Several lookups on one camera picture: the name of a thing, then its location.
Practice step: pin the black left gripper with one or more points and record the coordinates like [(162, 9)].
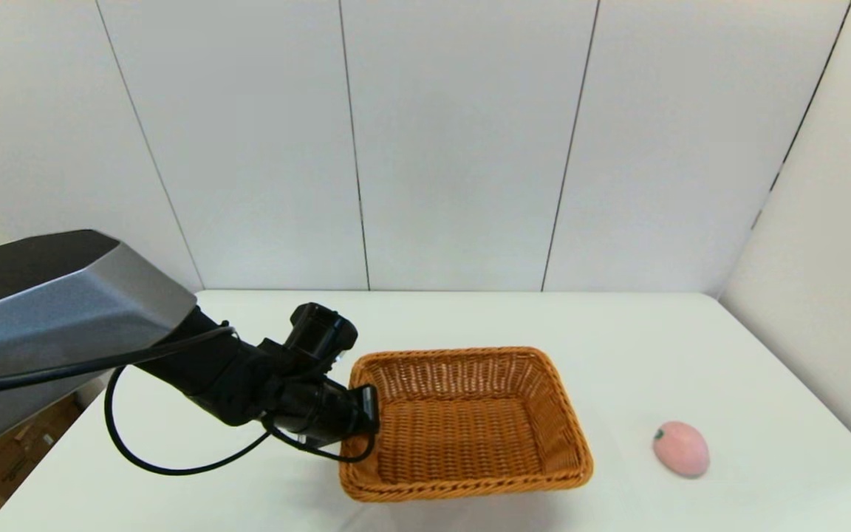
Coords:
[(315, 410)]

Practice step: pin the orange woven wicker basket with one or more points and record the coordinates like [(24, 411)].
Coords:
[(462, 428)]

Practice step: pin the pink toy peach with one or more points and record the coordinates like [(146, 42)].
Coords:
[(682, 449)]

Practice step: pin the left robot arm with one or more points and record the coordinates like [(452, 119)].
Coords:
[(56, 318)]

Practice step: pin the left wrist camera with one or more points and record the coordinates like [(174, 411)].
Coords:
[(318, 332)]

